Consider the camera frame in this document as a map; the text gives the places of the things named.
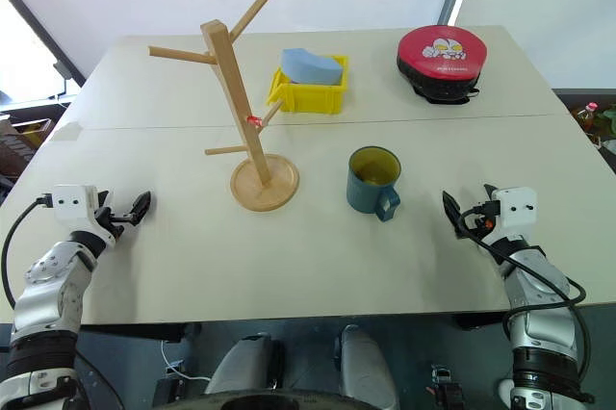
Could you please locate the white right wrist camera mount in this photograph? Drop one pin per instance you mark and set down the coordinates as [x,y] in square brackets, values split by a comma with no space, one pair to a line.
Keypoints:
[516,210]

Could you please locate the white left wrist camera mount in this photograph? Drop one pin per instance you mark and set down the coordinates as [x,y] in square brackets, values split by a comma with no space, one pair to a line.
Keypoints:
[72,203]

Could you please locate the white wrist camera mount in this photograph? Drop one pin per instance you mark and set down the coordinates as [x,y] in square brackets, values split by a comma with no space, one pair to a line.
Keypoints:
[72,203]
[516,210]

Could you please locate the yellow plastic bin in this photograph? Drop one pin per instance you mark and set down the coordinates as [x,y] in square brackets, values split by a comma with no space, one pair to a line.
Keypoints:
[308,94]

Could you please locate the bottle with red cap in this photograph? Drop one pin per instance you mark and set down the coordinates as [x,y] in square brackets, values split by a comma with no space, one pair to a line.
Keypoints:
[588,114]

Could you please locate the grey rounded robot leg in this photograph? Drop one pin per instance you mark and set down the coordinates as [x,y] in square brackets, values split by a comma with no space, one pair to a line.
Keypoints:
[245,362]
[366,366]

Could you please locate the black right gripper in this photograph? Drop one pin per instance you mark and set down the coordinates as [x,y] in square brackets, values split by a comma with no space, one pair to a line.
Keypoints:
[481,224]

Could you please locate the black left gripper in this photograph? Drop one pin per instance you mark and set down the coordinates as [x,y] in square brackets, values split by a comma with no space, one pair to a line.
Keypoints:
[111,220]

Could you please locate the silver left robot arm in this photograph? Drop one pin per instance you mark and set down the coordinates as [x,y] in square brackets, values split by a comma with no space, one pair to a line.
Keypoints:
[53,285]

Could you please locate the dark round robot waist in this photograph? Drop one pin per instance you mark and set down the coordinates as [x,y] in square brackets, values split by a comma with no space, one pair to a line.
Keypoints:
[264,401]

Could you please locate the blue sponge block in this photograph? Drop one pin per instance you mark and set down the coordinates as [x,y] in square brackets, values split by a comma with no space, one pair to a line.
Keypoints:
[310,67]

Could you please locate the brown cardboard box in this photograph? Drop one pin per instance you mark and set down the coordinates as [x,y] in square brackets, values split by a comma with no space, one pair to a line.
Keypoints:
[21,140]

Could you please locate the red round cartoon case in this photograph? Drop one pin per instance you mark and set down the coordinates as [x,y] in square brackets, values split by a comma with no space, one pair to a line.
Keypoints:
[440,61]

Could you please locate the wooden mug tree stand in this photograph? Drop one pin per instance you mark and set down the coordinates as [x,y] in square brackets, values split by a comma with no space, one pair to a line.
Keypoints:
[226,83]

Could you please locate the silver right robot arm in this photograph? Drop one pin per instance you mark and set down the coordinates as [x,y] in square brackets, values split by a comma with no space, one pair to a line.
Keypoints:
[539,304]

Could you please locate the dark slanted window beam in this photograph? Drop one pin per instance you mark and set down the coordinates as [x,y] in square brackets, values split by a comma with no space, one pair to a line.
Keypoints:
[43,30]

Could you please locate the small black floor device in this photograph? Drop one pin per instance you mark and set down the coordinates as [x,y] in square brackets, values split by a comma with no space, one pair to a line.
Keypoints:
[445,388]

